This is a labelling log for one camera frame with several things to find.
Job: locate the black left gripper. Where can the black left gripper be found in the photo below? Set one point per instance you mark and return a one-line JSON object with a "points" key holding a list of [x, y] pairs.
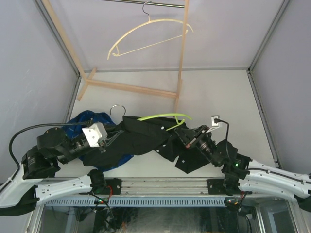
{"points": [[108, 141]]}

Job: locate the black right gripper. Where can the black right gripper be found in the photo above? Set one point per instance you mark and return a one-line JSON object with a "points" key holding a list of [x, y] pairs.
{"points": [[187, 135]]}

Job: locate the green plastic hanger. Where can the green plastic hanger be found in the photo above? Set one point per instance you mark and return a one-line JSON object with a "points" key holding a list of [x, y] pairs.
{"points": [[158, 123]]}

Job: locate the black button shirt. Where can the black button shirt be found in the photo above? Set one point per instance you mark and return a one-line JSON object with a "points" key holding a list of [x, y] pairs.
{"points": [[167, 145]]}

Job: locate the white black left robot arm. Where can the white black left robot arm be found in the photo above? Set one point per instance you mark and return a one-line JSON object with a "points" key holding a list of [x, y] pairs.
{"points": [[24, 190]]}

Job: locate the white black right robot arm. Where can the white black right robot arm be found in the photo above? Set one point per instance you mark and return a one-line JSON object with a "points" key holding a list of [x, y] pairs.
{"points": [[244, 173]]}

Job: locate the blue plaid shirt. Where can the blue plaid shirt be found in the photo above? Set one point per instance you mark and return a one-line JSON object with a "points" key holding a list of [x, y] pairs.
{"points": [[90, 160]]}

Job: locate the beige plastic hanger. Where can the beige plastic hanger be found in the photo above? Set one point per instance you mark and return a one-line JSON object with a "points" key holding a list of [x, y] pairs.
{"points": [[162, 33]]}

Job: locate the metal hanging rod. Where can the metal hanging rod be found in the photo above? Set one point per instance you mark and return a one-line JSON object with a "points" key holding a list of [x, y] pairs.
{"points": [[160, 3]]}

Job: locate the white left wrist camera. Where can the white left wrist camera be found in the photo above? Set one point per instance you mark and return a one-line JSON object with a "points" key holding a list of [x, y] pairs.
{"points": [[95, 134]]}

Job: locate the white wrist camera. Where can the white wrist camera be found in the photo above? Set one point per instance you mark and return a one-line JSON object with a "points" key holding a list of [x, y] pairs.
{"points": [[95, 134], [215, 123]]}

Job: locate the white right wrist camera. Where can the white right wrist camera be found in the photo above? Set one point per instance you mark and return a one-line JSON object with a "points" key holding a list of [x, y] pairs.
{"points": [[215, 123]]}

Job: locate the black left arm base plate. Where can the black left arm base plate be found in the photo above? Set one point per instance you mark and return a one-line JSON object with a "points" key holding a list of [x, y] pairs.
{"points": [[112, 186]]}

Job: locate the aluminium extrusion rail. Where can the aluminium extrusion rail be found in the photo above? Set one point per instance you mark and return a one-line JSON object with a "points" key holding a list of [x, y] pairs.
{"points": [[140, 187]]}

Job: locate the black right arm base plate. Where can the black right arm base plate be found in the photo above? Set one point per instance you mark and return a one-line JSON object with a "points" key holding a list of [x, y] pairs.
{"points": [[216, 187]]}

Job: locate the blue slotted cable duct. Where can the blue slotted cable duct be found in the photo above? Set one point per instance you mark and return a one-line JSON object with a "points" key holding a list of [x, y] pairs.
{"points": [[140, 202]]}

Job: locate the wooden clothes rack frame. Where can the wooden clothes rack frame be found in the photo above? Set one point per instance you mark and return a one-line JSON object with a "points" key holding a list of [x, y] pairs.
{"points": [[89, 81]]}

